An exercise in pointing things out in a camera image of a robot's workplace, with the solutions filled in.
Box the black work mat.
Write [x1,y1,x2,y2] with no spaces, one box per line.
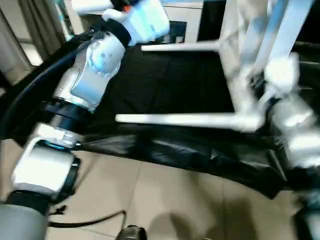
[0,37,320,201]

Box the white plastic table top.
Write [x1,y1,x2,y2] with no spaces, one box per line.
[219,0,271,133]

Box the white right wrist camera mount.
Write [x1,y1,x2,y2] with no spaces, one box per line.
[263,52,301,101]

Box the thin black cable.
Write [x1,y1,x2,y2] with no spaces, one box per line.
[48,209,127,228]

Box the grey curtain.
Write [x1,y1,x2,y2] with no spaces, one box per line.
[18,0,66,61]

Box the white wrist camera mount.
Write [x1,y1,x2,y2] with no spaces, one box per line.
[263,52,301,101]
[99,0,171,47]

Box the white plastic table leg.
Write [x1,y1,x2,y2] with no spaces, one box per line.
[239,0,278,66]
[115,112,266,133]
[257,0,316,68]
[141,41,223,54]

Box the large black case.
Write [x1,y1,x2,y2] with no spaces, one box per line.
[197,0,320,51]

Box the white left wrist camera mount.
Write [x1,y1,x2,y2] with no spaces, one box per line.
[99,0,171,47]

